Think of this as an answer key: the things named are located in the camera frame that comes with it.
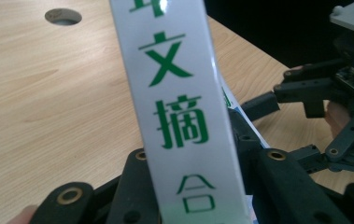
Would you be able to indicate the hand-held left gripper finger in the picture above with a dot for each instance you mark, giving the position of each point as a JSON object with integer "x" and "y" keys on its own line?
{"x": 246, "y": 140}

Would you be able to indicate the white magazine with green title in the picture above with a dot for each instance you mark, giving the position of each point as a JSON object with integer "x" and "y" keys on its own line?
{"x": 177, "y": 93}

